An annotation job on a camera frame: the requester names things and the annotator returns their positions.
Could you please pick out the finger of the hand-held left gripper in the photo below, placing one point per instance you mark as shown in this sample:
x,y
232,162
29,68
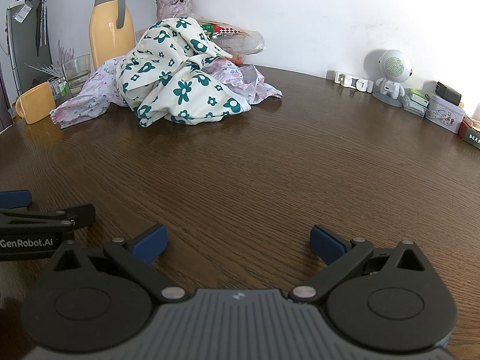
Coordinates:
x,y
48,215
15,198

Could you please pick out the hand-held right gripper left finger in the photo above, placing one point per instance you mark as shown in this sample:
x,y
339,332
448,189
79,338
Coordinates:
x,y
152,243

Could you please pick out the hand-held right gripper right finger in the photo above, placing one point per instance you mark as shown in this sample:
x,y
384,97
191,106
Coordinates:
x,y
326,243

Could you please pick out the white green-flowered garment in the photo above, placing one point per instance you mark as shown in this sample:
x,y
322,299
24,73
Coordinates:
x,y
176,82

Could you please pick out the yellow mug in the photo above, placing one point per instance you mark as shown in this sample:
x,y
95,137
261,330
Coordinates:
x,y
35,103

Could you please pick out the pink floral garment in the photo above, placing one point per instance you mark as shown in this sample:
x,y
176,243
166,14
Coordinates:
x,y
93,90

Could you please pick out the clear glass cup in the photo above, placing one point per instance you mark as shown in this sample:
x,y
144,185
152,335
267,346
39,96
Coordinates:
x,y
76,73

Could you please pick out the grey refrigerator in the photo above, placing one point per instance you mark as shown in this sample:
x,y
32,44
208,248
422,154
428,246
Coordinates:
x,y
22,52

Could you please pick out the white clip gadget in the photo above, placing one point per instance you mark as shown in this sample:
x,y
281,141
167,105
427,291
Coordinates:
x,y
352,81

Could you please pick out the lilac tin box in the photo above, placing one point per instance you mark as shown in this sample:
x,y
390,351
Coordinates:
x,y
444,116

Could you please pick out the dark red box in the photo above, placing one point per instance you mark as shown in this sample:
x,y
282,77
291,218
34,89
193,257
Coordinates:
x,y
470,133

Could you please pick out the white robot-shaped speaker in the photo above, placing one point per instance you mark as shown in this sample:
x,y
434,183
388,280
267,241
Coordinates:
x,y
392,67

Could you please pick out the yellow thermos jug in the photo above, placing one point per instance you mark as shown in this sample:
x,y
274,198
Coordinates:
x,y
107,30

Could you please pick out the small black box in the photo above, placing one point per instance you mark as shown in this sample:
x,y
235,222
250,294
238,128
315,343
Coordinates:
x,y
448,93

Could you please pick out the clear plastic snack bag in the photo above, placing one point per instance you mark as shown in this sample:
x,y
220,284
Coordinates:
x,y
240,41

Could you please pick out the lilac vase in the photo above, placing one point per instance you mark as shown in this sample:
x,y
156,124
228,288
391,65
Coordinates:
x,y
174,7

